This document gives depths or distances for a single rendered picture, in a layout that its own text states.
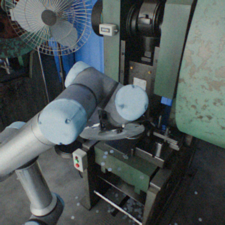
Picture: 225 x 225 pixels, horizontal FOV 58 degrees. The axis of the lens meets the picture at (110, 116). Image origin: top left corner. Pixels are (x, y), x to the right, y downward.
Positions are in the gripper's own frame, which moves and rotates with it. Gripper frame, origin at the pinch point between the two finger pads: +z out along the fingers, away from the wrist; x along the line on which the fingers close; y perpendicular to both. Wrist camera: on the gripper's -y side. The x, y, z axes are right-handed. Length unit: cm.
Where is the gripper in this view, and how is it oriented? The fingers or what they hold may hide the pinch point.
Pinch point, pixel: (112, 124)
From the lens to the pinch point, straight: 78.3
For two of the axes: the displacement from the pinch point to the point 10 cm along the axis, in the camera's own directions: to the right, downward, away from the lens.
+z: -1.8, 2.0, 9.6
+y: -9.7, 1.4, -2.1
